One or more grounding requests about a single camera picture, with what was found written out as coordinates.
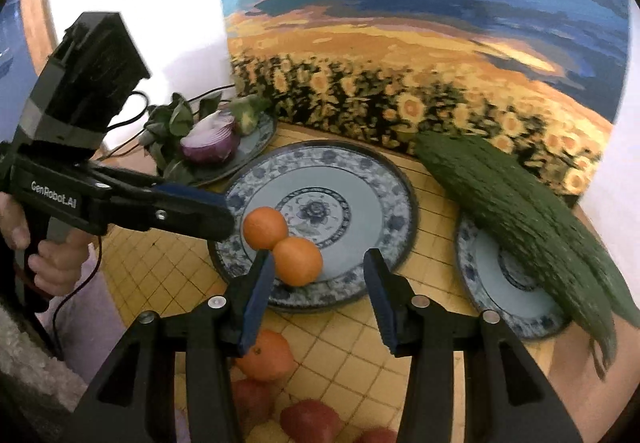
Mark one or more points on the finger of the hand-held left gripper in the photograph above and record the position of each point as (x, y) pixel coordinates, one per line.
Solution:
(190, 193)
(185, 220)

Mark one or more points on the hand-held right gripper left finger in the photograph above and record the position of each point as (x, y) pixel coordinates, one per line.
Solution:
(257, 308)

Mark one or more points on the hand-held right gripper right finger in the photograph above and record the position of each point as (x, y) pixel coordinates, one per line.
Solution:
(377, 298)

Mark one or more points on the orange mandarin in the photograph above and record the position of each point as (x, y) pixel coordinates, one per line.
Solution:
(272, 358)
(298, 261)
(265, 229)

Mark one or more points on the dark red apple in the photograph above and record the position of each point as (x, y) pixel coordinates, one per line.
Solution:
(252, 400)

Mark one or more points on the large blue white porcelain plate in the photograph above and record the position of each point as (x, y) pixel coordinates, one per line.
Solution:
(350, 203)

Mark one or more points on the person's left hand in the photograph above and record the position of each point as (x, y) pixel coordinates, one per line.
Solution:
(60, 268)

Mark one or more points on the small green bok choy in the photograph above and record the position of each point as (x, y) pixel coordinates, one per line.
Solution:
(175, 168)

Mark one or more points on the halved purple onion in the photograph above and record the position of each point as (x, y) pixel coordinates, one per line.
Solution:
(212, 145)

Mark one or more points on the blue white plate under vegetables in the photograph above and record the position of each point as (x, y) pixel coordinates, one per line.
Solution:
(255, 143)

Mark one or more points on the yellow grid board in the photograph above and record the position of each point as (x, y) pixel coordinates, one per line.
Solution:
(435, 233)

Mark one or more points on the blue white plate under cucumbers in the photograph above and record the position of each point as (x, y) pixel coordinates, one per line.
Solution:
(490, 283)

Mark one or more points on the green bumpy cucumber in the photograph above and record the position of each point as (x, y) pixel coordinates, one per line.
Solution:
(607, 278)
(500, 203)

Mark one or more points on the sunflower field painting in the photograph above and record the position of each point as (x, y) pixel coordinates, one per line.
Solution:
(400, 23)

